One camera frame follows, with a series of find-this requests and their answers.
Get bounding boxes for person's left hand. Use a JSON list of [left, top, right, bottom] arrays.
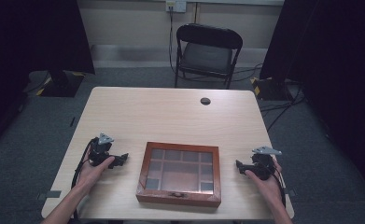
[[76, 148, 116, 191]]

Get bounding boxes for white wall outlet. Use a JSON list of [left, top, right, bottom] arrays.
[[165, 0, 188, 14]]

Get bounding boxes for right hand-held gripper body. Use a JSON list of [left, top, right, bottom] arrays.
[[247, 146, 283, 181]]

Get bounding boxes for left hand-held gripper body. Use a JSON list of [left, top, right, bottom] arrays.
[[89, 133, 116, 168]]

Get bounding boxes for right hand-held gripper cable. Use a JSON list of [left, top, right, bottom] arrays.
[[272, 161, 288, 209]]

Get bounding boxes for hand-held gripper cable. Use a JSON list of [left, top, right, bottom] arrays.
[[272, 161, 288, 209], [71, 138, 96, 224]]

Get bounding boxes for wooden box with glass lid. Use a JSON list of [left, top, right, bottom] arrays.
[[135, 141, 222, 209]]

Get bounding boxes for person's right hand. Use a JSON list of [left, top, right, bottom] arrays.
[[244, 157, 285, 207]]

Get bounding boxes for black curtain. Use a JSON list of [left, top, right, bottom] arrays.
[[259, 0, 365, 200]]

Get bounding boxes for black wall cable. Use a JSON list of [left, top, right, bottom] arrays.
[[168, 6, 176, 75]]

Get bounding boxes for black folding chair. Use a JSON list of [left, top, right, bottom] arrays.
[[174, 22, 245, 91]]

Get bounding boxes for black floor cables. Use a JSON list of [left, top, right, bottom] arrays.
[[259, 88, 306, 133]]

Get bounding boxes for black stand base striped tape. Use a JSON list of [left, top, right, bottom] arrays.
[[250, 76, 294, 102]]

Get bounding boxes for left hand-held gripper cable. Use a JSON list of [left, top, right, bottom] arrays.
[[71, 138, 96, 224]]

